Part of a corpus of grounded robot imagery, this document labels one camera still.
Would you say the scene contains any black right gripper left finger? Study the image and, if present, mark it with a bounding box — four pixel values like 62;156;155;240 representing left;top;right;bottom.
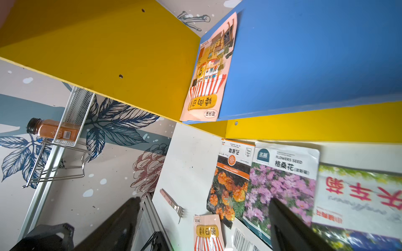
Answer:
74;197;141;251

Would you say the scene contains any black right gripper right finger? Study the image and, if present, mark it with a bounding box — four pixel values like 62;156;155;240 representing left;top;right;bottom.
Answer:
269;198;333;251

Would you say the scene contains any white text seed bag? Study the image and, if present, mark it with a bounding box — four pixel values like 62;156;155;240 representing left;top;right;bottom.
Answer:
225;218;272;251

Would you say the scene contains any purple flower seed bag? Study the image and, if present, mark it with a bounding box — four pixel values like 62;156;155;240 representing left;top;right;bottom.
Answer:
243;141;320;245

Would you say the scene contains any blue flower seed bag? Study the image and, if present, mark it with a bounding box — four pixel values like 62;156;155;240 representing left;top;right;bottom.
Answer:
312;165;402;251

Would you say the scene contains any marigold seed bag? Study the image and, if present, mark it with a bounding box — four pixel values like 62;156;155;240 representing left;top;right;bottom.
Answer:
206;139;255;228

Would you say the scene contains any pink shop seed bag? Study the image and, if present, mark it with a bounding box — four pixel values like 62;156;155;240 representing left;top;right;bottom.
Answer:
193;214;225;251

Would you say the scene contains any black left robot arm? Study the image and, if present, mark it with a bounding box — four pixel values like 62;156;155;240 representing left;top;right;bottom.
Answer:
10;223;74;251

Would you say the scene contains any yellow wooden shelf unit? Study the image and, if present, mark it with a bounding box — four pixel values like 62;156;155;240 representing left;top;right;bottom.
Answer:
1;1;402;143

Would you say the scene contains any large shop seed bag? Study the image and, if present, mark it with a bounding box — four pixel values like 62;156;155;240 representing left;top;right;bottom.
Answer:
180;12;238;123

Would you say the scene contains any orange spice jar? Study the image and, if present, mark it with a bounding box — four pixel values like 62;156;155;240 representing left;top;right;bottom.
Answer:
26;118;81;142

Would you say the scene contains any pink handled fork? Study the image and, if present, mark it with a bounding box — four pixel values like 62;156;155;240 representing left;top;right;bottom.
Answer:
160;188;184;223

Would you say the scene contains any white wire spice rack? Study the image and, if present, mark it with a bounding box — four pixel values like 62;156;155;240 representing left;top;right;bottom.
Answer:
53;86;95;147

